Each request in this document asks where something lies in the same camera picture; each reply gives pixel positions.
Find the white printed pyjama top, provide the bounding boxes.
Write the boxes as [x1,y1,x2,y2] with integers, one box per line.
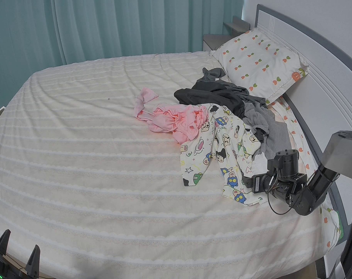
[179,103,268,207]

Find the pile of clothes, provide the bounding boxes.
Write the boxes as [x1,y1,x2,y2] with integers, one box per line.
[174,66,292,175]

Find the grey bedside table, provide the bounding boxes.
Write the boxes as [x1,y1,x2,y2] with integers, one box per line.
[203,16,251,52]

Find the blue-green curtain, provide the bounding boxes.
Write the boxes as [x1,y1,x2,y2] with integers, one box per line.
[0,0,64,110]
[50,0,245,66]

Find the bed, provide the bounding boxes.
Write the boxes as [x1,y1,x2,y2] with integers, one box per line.
[0,4,352,279]

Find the black cable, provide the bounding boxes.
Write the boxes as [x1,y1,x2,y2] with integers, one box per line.
[267,193,296,216]

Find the pink garment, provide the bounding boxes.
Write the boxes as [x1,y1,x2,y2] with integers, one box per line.
[134,87,210,145]

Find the white printed pillow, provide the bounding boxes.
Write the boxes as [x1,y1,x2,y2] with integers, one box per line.
[211,28,309,104]

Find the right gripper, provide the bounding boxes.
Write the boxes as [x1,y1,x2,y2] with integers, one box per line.
[242,173,278,196]

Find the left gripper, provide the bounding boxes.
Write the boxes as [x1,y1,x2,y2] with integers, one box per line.
[0,229,41,279]

